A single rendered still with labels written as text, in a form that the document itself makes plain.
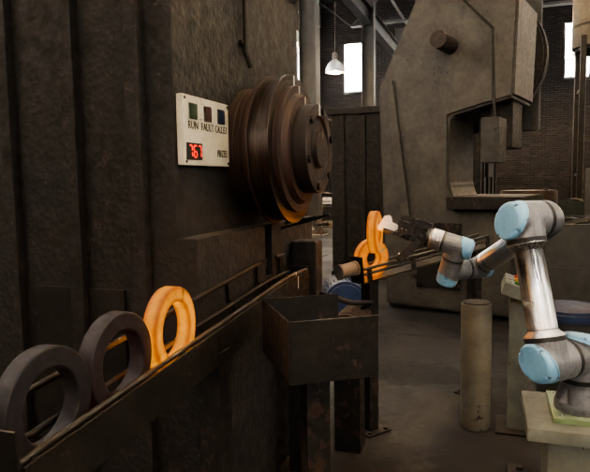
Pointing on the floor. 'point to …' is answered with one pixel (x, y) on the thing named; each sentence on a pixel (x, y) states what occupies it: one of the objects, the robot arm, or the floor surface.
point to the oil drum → (537, 193)
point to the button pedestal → (510, 424)
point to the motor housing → (349, 403)
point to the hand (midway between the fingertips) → (375, 227)
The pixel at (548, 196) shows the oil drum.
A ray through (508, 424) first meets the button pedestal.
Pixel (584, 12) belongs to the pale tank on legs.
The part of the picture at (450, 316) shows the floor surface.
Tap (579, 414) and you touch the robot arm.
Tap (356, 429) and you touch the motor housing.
